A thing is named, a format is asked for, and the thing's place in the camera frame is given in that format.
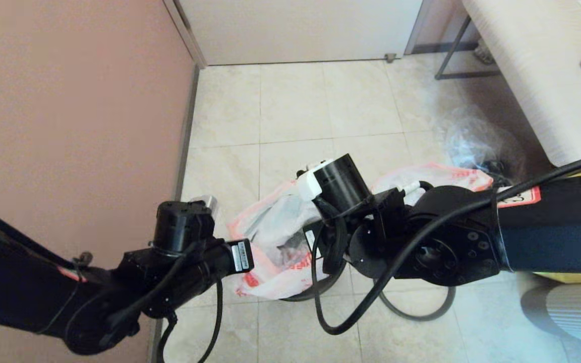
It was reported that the grey bin rim ring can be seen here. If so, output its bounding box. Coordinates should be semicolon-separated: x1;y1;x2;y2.
379;285;456;322

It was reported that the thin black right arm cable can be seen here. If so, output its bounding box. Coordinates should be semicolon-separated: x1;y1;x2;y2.
311;150;581;336

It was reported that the black trash bin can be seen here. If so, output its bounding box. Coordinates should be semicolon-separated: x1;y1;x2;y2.
278;252;349;302

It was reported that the clear crumpled plastic bag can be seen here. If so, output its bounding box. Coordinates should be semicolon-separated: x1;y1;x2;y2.
439;104;527;182

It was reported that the beige table with metal legs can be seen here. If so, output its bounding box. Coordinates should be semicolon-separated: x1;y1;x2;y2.
434;0;581;169

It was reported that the pink fabric partition panel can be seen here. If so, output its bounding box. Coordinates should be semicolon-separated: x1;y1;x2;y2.
0;0;200;363

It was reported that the yellow fabric tote bag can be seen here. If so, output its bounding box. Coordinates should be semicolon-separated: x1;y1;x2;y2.
533;169;581;284

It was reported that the red-printed trash bag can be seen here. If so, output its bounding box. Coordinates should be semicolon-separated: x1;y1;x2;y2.
371;161;494;195

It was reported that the small white grey object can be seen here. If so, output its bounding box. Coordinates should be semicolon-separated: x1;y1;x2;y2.
474;39;495;66

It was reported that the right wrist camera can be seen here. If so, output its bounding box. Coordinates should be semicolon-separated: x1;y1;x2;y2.
297;154;373;212

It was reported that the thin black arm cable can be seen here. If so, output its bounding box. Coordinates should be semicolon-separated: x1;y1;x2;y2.
0;199;224;363
311;150;581;336

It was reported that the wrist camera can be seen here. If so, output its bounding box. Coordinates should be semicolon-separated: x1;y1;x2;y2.
152;196;219;252
297;154;373;212

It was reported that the white door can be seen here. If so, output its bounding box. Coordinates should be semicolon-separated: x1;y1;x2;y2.
164;0;425;69

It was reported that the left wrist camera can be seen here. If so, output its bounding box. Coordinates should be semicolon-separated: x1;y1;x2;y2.
152;196;219;252

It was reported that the white red-printed plastic bag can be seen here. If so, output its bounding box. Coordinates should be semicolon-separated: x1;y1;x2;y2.
226;179;339;300

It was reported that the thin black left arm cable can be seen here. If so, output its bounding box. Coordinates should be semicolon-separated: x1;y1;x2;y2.
0;199;224;363

